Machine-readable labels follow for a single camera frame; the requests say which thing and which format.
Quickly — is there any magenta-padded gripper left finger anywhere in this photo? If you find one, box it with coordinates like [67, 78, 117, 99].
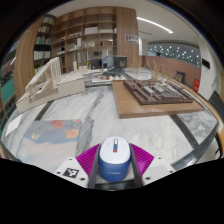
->
[53, 143, 102, 189]

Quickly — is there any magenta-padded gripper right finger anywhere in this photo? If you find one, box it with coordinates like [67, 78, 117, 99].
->
[128, 143, 177, 188]

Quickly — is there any white and blue computer mouse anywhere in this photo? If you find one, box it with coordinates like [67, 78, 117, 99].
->
[97, 136, 133, 183]

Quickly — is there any light blue floral mouse pad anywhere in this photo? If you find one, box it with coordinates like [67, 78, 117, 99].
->
[16, 119, 83, 174]

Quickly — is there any brown architectural model on board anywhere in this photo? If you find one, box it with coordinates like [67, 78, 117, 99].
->
[111, 60, 205, 120]

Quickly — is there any white architectural model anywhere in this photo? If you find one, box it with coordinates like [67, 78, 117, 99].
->
[15, 56, 87, 114]

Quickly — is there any flat white site model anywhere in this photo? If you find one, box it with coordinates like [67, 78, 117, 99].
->
[91, 73, 127, 84]

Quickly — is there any grey house model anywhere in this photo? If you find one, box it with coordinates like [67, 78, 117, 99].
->
[90, 55, 128, 72]

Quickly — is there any shelf unit with colourful books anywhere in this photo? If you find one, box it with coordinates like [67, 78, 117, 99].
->
[0, 43, 17, 133]

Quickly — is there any dark shelf unit with books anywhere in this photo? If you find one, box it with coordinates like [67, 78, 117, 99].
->
[33, 14, 56, 76]

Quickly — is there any wooden shelf unit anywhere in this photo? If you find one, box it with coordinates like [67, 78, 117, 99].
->
[52, 6, 140, 74]

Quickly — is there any long ceiling light strip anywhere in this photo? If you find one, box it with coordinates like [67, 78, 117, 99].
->
[136, 16, 174, 35]

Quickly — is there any red wall box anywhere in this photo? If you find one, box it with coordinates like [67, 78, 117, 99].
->
[192, 78, 201, 94]

